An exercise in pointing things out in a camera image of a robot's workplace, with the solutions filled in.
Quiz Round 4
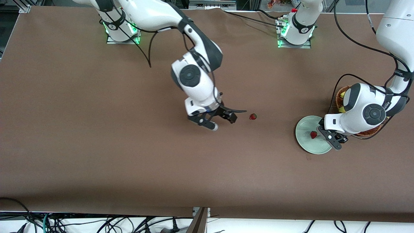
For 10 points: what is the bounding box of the brown woven basket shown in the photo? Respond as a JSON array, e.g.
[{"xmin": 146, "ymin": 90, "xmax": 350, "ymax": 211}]
[{"xmin": 335, "ymin": 85, "xmax": 388, "ymax": 137}]

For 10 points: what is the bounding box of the pale green round plate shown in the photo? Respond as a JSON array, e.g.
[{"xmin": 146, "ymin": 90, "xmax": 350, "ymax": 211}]
[{"xmin": 295, "ymin": 116, "xmax": 334, "ymax": 155}]

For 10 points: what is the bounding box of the grey metal frame box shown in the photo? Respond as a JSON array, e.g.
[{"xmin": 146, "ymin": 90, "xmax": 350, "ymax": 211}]
[{"xmin": 189, "ymin": 0, "xmax": 237, "ymax": 11}]

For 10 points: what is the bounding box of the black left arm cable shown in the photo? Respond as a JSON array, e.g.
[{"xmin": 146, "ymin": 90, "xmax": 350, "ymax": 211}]
[{"xmin": 332, "ymin": 0, "xmax": 414, "ymax": 139}]

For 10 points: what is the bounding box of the black looping floor cable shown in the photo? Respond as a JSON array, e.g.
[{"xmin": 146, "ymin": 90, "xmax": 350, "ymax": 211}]
[{"xmin": 0, "ymin": 197, "xmax": 38, "ymax": 233}]

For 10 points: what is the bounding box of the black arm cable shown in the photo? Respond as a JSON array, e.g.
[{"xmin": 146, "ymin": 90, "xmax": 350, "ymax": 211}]
[
  {"xmin": 97, "ymin": 13, "xmax": 223, "ymax": 112},
  {"xmin": 332, "ymin": 0, "xmax": 414, "ymax": 139}
]

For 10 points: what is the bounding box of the colourful toy pile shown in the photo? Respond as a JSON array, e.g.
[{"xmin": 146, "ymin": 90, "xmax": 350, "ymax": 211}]
[{"xmin": 267, "ymin": 0, "xmax": 291, "ymax": 9}]

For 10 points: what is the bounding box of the black cable on table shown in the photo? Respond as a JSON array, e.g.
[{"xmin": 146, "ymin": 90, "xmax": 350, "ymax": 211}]
[{"xmin": 223, "ymin": 11, "xmax": 285, "ymax": 27}]

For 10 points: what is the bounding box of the aluminium table frame profile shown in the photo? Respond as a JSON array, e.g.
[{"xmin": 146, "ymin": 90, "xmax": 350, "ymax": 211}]
[{"xmin": 186, "ymin": 207, "xmax": 211, "ymax": 233}]

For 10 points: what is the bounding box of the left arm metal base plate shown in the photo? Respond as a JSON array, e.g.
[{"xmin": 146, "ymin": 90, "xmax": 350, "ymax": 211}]
[{"xmin": 277, "ymin": 18, "xmax": 311, "ymax": 49}]

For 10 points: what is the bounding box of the aluminium corner profile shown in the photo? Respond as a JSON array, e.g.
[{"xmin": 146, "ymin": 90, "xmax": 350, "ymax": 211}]
[{"xmin": 13, "ymin": 0, "xmax": 31, "ymax": 14}]

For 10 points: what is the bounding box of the table cover sheet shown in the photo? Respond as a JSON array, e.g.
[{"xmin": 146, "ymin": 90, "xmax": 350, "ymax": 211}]
[{"xmin": 0, "ymin": 6, "xmax": 414, "ymax": 224}]

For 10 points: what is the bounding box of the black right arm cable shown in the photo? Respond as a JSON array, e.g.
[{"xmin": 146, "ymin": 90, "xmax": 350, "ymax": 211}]
[{"xmin": 97, "ymin": 13, "xmax": 223, "ymax": 112}]

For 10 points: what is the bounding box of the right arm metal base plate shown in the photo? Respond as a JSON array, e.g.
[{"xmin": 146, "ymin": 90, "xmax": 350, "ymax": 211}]
[{"xmin": 107, "ymin": 15, "xmax": 140, "ymax": 45}]

